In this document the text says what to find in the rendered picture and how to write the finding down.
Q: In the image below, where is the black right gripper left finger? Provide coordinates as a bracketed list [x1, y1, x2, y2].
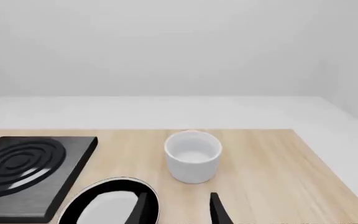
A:
[124, 192, 148, 224]

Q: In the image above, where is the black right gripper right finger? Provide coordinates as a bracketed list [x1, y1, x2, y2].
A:
[210, 192, 235, 224]

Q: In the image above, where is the black frying pan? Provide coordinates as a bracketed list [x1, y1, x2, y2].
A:
[57, 177, 161, 224]

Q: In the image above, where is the white mug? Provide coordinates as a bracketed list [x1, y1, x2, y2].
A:
[164, 130, 223, 185]

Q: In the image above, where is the flat black stove plate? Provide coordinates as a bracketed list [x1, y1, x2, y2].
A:
[0, 136, 99, 223]

